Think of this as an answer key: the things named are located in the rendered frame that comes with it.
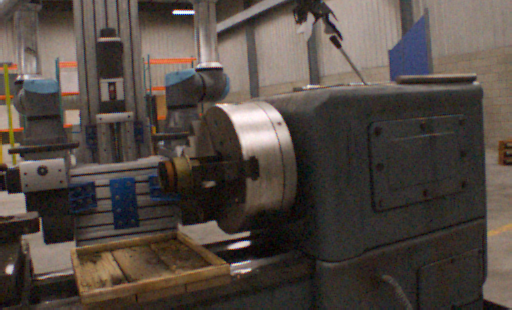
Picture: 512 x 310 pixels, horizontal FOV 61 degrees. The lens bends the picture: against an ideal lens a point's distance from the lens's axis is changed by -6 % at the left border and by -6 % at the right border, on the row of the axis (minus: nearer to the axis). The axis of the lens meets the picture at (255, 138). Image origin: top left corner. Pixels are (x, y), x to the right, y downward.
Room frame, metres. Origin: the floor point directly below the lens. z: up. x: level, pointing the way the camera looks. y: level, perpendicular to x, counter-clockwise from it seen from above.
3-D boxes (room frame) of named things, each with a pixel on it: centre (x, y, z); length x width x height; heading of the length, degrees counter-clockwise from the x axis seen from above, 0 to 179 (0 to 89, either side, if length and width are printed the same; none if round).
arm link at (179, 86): (1.70, 0.26, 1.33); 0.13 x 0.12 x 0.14; 134
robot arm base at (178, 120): (1.70, 0.26, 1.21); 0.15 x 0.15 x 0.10
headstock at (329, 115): (1.31, -0.31, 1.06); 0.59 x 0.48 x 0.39; 116
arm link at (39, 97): (1.53, 0.73, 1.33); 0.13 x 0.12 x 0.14; 41
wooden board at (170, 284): (1.01, 0.28, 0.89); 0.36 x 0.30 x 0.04; 26
